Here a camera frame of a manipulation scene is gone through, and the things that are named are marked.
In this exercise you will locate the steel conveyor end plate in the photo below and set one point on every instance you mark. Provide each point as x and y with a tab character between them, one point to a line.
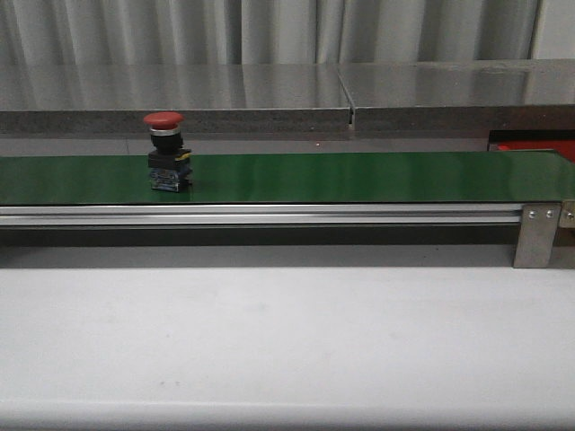
567	216

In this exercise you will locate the left grey stone slab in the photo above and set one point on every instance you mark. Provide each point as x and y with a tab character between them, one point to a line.
113	100

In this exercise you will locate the steel conveyor support bracket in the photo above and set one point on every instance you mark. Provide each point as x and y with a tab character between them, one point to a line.
538	228

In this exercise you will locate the grey pleated curtain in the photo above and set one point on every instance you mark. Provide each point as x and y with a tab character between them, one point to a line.
37	33

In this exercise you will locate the grey stone slab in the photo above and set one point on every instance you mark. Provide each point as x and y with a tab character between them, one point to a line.
461	96
113	100

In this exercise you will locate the aluminium conveyor side rail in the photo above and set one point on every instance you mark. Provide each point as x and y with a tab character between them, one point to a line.
134	216

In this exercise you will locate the red plastic tray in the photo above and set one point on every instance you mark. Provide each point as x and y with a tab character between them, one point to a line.
564	148

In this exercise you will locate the red mushroom push button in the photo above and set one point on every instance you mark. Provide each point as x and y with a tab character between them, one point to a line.
169	164

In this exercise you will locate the green conveyor belt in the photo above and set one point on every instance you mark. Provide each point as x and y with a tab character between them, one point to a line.
515	176

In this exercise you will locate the right grey stone slab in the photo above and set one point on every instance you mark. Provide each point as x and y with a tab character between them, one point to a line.
461	96

